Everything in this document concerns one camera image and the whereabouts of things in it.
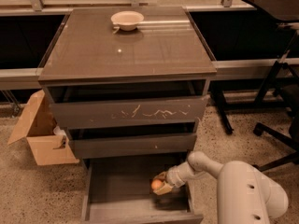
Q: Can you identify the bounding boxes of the white paper bowl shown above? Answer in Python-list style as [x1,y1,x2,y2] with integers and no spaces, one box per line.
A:
[111,11,144,31]

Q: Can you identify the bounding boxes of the grey drawer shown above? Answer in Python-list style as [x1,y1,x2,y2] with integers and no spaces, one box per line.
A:
[81,153,203,224]
[50,95,208,129]
[69,133,197,159]

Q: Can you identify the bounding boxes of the black side table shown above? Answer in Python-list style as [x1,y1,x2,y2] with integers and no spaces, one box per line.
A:
[210,0,299,134]

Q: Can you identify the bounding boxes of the grey bottom drawer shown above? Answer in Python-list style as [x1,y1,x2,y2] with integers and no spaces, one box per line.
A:
[81,153,203,224]

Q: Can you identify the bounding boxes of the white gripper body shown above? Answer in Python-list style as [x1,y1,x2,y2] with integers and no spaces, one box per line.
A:
[165,167,185,188]

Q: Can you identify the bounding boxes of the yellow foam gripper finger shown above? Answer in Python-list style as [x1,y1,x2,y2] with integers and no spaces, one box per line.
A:
[155,171,167,181]
[153,182,173,195]

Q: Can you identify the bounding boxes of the orange fruit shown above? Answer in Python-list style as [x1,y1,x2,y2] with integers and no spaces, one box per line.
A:
[151,179,163,190]

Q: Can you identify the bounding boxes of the grey top drawer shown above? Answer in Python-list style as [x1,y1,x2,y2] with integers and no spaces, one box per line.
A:
[50,95,208,129]

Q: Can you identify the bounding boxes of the black office chair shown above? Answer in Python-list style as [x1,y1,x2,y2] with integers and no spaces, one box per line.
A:
[251,84,299,173]

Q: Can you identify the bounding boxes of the grey drawer cabinet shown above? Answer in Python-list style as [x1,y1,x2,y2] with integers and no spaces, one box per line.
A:
[37,6,218,172]

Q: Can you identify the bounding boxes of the grey middle drawer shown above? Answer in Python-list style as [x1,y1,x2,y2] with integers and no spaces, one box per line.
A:
[69,133,197,159]

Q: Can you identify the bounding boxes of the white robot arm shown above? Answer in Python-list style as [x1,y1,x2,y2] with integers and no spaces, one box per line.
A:
[151,151,289,224]

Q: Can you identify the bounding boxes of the brown cardboard box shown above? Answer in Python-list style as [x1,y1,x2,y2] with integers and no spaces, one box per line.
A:
[8,91,79,165]

